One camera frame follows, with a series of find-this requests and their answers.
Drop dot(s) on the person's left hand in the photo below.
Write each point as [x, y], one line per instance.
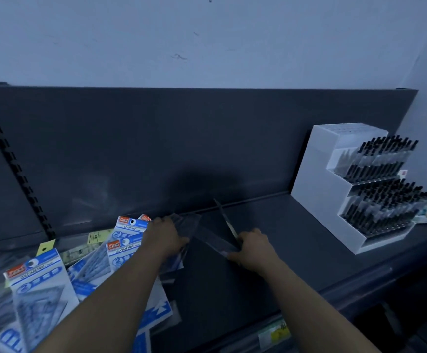
[162, 237]

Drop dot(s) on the person's right hand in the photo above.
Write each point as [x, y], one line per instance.
[254, 251]

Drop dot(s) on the person's left thumb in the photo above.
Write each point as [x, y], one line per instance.
[182, 241]

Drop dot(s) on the person's right thumb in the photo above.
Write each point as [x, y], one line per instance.
[234, 256]

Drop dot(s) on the clear plastic ruler packet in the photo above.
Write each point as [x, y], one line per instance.
[187, 226]

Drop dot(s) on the clear plastic set square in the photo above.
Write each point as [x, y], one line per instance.
[217, 238]

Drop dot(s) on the person's right forearm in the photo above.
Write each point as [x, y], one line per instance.
[309, 308]

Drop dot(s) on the person's left forearm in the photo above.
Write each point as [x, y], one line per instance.
[106, 305]

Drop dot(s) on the yellow price tag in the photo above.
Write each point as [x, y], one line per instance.
[99, 236]
[46, 247]

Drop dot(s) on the yellow green shelf edge label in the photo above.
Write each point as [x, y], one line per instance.
[274, 332]

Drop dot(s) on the dark grey metal shelf unit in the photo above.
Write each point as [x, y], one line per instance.
[162, 143]

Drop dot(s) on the white tiered pen display stand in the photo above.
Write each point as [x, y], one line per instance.
[324, 187]

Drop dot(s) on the pile of blue geometry packets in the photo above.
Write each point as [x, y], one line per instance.
[44, 290]

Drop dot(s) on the row of black pens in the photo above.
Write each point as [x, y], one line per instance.
[379, 159]
[386, 207]

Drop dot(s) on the black slotted shelf upright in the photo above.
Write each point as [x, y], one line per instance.
[13, 161]

